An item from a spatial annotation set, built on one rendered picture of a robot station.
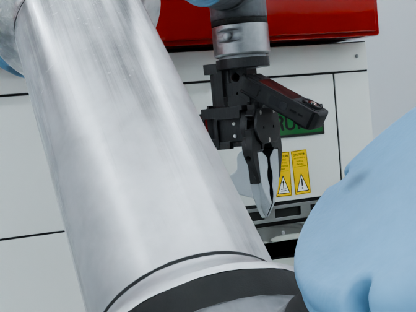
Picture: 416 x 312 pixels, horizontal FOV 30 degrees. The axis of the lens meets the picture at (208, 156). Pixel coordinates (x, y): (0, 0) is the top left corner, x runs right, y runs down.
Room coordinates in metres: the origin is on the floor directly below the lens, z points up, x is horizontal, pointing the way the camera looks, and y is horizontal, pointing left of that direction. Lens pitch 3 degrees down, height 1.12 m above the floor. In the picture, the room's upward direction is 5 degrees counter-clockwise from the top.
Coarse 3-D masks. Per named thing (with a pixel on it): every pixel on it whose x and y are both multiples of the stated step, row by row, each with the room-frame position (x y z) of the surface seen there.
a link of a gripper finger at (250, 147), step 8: (248, 136) 0.99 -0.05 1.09; (248, 144) 0.99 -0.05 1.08; (256, 144) 1.00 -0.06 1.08; (248, 152) 0.99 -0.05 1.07; (256, 152) 0.99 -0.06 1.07; (248, 160) 0.99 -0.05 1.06; (256, 160) 0.99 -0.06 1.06; (248, 168) 1.00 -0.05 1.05; (256, 168) 0.99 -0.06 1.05; (256, 176) 0.99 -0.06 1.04
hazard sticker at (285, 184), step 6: (282, 156) 1.22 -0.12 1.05; (288, 156) 1.22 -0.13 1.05; (282, 162) 1.21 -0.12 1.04; (288, 162) 1.22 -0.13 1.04; (282, 168) 1.21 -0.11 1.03; (288, 168) 1.22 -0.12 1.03; (282, 174) 1.21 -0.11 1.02; (288, 174) 1.22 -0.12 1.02; (282, 180) 1.21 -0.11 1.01; (288, 180) 1.22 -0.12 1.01; (282, 186) 1.21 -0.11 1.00; (288, 186) 1.22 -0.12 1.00; (282, 192) 1.21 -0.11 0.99; (288, 192) 1.22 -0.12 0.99
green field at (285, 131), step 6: (282, 120) 1.21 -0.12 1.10; (288, 120) 1.22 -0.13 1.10; (282, 126) 1.21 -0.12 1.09; (288, 126) 1.22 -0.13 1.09; (294, 126) 1.22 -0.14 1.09; (282, 132) 1.21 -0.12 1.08; (288, 132) 1.22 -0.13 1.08; (294, 132) 1.22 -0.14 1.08; (300, 132) 1.22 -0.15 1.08; (306, 132) 1.23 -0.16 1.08
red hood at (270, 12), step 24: (168, 0) 1.11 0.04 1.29; (288, 0) 1.17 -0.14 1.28; (312, 0) 1.19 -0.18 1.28; (336, 0) 1.20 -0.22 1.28; (360, 0) 1.22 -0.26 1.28; (168, 24) 1.10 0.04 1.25; (192, 24) 1.12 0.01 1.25; (288, 24) 1.17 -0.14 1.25; (312, 24) 1.18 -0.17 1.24; (336, 24) 1.20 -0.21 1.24; (360, 24) 1.21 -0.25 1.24; (168, 48) 1.15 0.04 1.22; (192, 48) 1.19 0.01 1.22
